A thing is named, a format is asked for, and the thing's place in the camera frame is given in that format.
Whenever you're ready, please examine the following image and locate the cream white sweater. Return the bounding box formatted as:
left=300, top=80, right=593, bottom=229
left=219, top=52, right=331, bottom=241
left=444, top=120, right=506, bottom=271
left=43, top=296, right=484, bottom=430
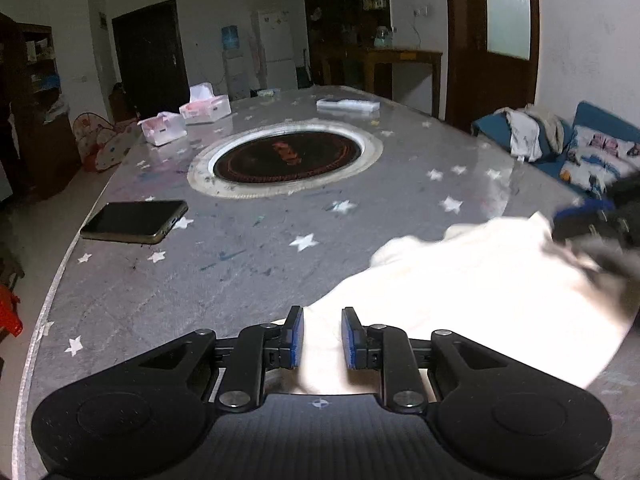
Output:
left=267, top=214, right=639, bottom=394

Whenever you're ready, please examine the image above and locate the grey white clothes pile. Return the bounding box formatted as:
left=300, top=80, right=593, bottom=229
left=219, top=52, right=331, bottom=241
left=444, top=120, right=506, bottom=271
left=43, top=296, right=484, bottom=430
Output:
left=502, top=104, right=565, bottom=162

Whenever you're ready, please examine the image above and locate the butterfly pattern pillow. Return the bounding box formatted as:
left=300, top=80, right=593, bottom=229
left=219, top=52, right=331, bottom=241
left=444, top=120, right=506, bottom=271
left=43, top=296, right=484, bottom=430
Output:
left=559, top=126, right=639, bottom=197

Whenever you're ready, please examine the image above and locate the blue sofa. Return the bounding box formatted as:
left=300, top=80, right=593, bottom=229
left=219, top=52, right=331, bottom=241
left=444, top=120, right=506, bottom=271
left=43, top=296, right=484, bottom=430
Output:
left=471, top=101, right=639, bottom=198

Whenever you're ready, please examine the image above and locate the black smartphone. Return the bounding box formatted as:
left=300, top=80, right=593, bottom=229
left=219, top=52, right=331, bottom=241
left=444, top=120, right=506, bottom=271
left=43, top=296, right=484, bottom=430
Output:
left=80, top=200, right=189, bottom=245

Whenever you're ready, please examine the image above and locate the round black induction cooktop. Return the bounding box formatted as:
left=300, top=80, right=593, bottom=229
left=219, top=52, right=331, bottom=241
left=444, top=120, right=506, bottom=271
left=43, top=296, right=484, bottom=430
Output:
left=186, top=119, right=383, bottom=200

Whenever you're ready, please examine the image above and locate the dark wooden door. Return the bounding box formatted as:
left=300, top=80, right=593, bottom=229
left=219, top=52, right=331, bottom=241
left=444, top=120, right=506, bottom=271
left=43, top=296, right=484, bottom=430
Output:
left=446, top=0, right=540, bottom=131

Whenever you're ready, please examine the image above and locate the small pink tissue pack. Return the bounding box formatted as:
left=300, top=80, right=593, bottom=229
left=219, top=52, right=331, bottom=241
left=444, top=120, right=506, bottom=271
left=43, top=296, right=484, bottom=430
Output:
left=138, top=112, right=186, bottom=148

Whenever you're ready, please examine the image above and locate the white remote control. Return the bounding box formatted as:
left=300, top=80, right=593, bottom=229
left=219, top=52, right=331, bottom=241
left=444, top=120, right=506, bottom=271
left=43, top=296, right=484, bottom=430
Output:
left=316, top=99, right=380, bottom=115

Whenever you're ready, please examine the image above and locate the pink white tissue box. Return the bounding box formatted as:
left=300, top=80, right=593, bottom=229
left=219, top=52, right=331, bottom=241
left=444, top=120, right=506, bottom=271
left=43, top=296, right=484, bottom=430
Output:
left=179, top=82, right=231, bottom=125

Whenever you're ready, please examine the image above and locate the red plastic stool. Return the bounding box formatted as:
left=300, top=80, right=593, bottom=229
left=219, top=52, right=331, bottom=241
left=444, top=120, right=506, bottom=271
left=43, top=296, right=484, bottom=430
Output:
left=0, top=284, right=23, bottom=337

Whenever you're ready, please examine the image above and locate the small blue white packet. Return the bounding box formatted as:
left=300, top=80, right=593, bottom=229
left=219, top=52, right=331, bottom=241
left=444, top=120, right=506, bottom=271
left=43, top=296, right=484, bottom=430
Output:
left=257, top=88, right=280, bottom=99

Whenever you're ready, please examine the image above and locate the patterned play tent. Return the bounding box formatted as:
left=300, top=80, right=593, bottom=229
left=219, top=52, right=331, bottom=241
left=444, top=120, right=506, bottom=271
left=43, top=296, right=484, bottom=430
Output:
left=73, top=113, right=141, bottom=172

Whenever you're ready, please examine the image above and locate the water dispenser with blue bottle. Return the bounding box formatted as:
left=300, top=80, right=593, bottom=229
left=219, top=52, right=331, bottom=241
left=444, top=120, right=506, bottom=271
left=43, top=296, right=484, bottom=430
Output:
left=221, top=25, right=250, bottom=100

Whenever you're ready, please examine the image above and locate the dark wooden side table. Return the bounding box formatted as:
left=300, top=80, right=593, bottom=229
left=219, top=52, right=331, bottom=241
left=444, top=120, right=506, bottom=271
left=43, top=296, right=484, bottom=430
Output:
left=317, top=46, right=442, bottom=119

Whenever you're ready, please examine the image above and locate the glass kettle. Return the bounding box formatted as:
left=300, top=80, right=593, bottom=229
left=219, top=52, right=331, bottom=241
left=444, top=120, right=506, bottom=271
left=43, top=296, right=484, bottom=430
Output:
left=373, top=26, right=394, bottom=49

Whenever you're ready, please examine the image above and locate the dark display cabinet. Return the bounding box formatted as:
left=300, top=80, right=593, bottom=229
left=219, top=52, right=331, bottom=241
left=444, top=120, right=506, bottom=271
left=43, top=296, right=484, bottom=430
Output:
left=304, top=0, right=392, bottom=84

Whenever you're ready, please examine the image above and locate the white refrigerator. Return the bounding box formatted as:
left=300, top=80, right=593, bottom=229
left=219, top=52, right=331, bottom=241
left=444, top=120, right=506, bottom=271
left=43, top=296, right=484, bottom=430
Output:
left=253, top=11, right=297, bottom=91

